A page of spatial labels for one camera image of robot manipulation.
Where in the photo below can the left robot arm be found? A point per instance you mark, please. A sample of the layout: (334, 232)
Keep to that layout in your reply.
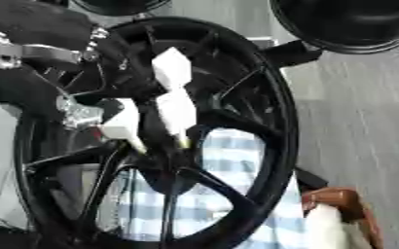
(32, 26)

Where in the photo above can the black bracket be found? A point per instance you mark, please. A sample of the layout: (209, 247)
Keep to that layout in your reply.
(291, 53)

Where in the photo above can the white cloth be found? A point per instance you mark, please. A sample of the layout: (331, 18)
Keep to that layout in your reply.
(328, 228)

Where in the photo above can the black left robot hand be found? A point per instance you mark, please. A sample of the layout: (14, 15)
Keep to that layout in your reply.
(120, 61)

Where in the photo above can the large black round object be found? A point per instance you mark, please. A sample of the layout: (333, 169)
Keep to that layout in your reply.
(350, 22)

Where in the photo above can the white pin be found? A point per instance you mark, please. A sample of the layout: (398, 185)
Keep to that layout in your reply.
(123, 124)
(177, 112)
(172, 68)

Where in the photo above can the black spoked wheel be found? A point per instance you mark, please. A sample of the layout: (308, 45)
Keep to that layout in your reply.
(265, 107)

